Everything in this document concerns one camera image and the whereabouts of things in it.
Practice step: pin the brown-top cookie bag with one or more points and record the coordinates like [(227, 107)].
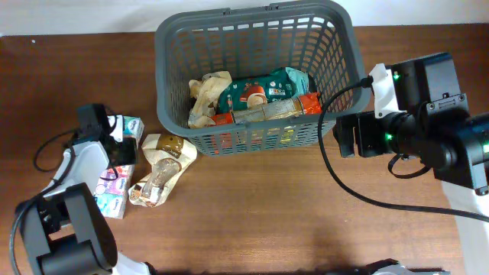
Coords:
[(169, 157)]

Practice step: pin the Kleenex tissue multipack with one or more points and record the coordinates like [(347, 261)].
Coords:
[(112, 189)]

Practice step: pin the beige snack bag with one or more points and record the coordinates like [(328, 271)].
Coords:
[(206, 92)]

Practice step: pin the green Nescafe coffee bag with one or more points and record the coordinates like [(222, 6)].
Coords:
[(280, 84)]

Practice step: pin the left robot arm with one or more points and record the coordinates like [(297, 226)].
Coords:
[(62, 229)]

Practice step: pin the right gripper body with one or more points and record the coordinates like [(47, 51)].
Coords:
[(367, 137)]

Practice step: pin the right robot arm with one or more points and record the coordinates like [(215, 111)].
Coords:
[(458, 157)]

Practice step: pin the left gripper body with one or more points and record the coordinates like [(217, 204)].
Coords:
[(124, 151)]

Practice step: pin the orange spaghetti packet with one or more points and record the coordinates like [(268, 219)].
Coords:
[(307, 104)]

